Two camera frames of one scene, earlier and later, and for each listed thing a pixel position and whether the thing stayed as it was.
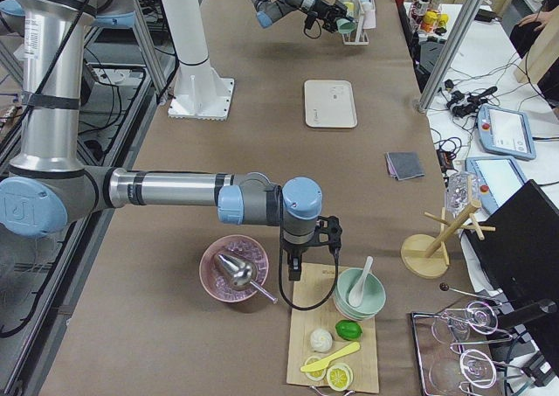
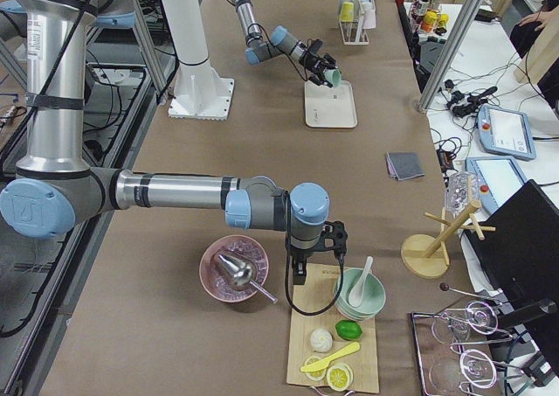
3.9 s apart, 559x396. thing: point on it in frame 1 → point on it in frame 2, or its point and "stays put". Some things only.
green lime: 349,330 stays put
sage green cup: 345,25 → 334,76
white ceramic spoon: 356,294 stays put
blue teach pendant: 505,132 stays put
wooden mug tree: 425,255 stays put
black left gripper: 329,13 → 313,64
